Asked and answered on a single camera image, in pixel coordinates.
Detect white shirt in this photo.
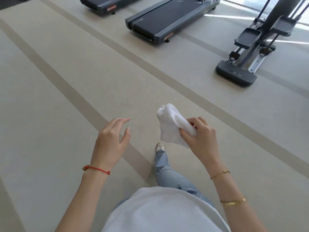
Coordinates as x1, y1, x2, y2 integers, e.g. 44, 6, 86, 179
101, 186, 233, 232

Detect thin gold chain bracelet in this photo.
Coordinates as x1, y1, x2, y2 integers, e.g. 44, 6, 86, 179
209, 169, 231, 180

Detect wide gold bangle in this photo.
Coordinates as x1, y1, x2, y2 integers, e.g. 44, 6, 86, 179
220, 196, 247, 207

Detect person's right hand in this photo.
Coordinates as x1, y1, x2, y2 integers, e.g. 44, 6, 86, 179
179, 116, 224, 172

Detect person's left forearm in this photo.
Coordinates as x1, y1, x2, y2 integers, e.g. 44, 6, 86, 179
55, 167, 110, 232

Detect red string bracelet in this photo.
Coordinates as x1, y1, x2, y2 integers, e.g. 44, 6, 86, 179
82, 165, 111, 176

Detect white cloth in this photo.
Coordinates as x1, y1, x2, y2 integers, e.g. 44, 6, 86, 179
156, 103, 198, 149

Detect person's right forearm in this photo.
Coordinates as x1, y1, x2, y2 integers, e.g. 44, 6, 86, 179
210, 165, 267, 232

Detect dark grey treadmill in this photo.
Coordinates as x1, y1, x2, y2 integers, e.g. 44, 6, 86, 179
125, 0, 221, 46
78, 0, 136, 17

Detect light blue jeans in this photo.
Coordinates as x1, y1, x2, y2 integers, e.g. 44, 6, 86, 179
118, 149, 216, 208

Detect person's left hand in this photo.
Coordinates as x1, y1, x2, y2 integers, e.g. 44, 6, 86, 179
90, 117, 131, 173

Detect dark grey elliptical trainer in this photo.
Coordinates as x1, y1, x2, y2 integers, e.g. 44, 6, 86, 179
215, 0, 309, 87

